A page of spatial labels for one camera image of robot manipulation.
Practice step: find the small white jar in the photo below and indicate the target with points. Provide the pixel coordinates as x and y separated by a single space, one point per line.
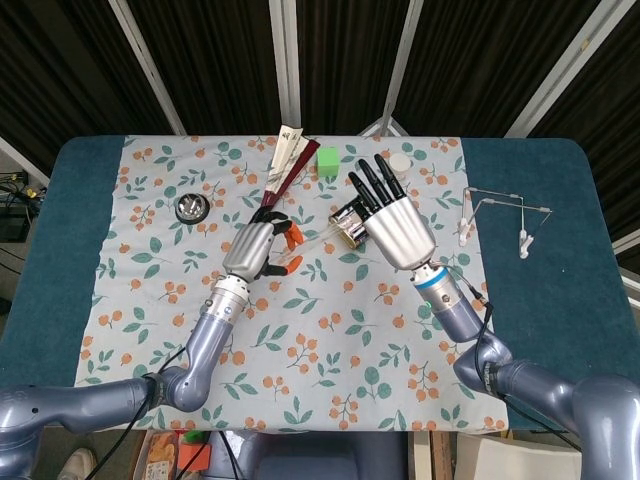
402 165

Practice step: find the floral orange berry tablecloth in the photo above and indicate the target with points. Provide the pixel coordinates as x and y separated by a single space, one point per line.
320 310

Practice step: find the white metal frame post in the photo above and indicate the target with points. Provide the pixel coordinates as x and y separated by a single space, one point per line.
148 65
562 65
292 75
20 157
630 245
279 50
404 50

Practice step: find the blue felt table cover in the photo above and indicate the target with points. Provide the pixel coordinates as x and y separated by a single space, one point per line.
550 300

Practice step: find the white sneaker shoe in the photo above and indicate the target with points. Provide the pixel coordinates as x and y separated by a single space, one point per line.
77 465

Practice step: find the dark pleated curtain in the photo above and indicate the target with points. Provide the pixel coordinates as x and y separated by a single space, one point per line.
210 60

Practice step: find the white cardboard sheet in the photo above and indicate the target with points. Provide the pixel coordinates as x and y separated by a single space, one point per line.
500 460

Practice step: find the orange box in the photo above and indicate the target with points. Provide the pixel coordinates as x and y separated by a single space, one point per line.
195 456

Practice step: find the small green object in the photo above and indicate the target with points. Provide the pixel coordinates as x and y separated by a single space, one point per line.
194 436

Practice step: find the dark red folding fan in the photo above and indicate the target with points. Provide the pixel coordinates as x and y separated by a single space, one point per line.
287 170

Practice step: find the black electronics box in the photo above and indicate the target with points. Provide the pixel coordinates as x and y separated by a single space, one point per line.
15 225

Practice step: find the green cube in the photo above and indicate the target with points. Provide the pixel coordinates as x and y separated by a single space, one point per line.
328 161

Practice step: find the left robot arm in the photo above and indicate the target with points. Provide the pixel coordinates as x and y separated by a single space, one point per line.
210 340

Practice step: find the printed orange carton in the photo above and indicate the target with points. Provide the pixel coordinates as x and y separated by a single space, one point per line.
161 457

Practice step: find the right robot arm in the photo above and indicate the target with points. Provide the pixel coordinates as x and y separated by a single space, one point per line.
550 390

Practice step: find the silver call bell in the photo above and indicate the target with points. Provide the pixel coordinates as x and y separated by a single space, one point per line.
191 207

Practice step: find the black gold tin can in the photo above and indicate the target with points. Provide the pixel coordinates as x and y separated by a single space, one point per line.
347 225

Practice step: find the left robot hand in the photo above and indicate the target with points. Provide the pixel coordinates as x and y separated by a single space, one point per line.
247 247

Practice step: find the clear glass test tube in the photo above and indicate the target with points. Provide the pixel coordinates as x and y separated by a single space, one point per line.
320 238

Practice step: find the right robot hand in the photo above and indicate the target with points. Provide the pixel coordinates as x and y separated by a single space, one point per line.
400 230

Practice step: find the grey robot torso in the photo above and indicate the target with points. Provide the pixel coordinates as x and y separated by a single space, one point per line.
320 460

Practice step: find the wooden board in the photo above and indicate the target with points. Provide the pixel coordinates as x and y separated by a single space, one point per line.
422 457

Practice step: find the white plastic clip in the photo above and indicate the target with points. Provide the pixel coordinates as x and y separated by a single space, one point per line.
524 245
465 232

